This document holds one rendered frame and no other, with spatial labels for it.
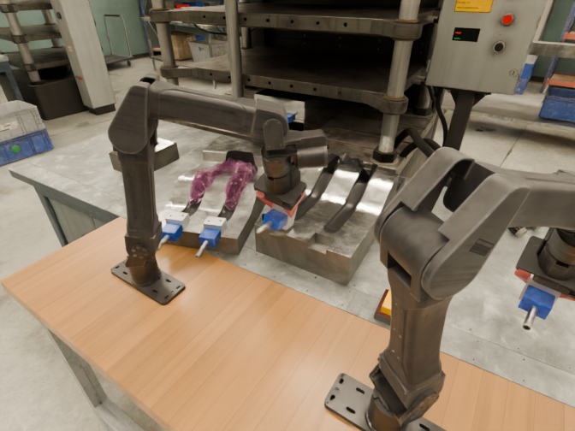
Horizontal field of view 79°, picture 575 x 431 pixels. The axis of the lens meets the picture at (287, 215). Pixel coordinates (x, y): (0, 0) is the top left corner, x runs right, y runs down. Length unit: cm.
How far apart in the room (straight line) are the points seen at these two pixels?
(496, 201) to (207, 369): 57
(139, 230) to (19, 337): 144
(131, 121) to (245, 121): 19
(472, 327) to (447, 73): 95
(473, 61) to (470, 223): 117
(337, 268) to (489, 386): 36
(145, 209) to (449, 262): 59
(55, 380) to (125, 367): 114
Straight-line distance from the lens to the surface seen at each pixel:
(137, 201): 76
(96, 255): 106
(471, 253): 35
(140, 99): 65
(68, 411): 179
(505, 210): 35
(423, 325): 44
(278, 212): 83
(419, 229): 36
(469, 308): 89
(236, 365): 72
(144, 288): 89
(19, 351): 210
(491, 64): 147
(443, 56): 148
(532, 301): 75
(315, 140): 68
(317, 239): 87
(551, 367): 87
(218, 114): 65
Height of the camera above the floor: 140
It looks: 34 degrees down
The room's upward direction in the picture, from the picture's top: straight up
